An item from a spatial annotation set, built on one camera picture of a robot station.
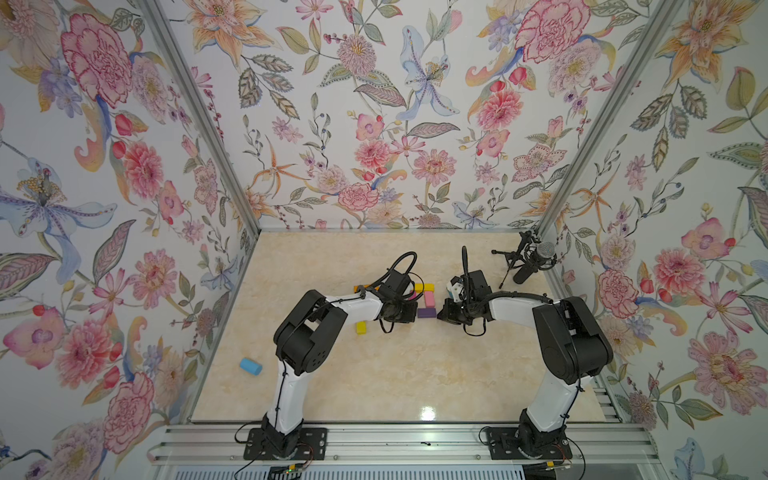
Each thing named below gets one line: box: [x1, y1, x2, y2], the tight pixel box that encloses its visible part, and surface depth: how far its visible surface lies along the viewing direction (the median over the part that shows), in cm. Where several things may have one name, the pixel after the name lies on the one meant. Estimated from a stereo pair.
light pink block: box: [424, 291, 435, 308], surface depth 103 cm
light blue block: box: [239, 358, 263, 376], surface depth 88 cm
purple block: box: [418, 308, 437, 318], surface depth 100 cm
